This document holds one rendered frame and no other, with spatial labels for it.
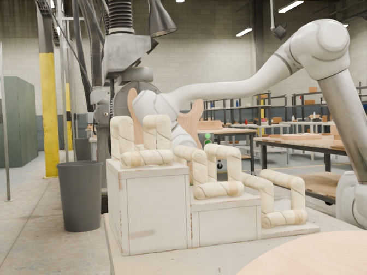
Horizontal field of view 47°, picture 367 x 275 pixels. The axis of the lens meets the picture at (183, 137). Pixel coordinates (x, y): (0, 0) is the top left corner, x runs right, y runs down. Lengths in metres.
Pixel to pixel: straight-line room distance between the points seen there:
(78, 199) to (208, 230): 3.76
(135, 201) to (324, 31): 0.79
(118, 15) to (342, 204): 1.18
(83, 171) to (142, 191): 3.71
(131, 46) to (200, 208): 0.95
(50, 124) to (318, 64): 8.06
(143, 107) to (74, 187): 3.24
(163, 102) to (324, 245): 0.94
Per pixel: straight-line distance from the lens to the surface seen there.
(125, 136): 0.87
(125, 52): 1.69
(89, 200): 4.64
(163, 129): 0.89
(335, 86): 1.41
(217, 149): 1.01
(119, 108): 1.95
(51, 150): 9.16
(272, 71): 1.52
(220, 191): 0.93
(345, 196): 1.67
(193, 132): 1.83
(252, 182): 1.03
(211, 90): 1.47
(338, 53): 1.36
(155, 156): 0.88
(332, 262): 0.53
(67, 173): 4.59
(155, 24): 1.81
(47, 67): 9.20
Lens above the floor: 1.21
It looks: 3 degrees down
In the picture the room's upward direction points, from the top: 2 degrees counter-clockwise
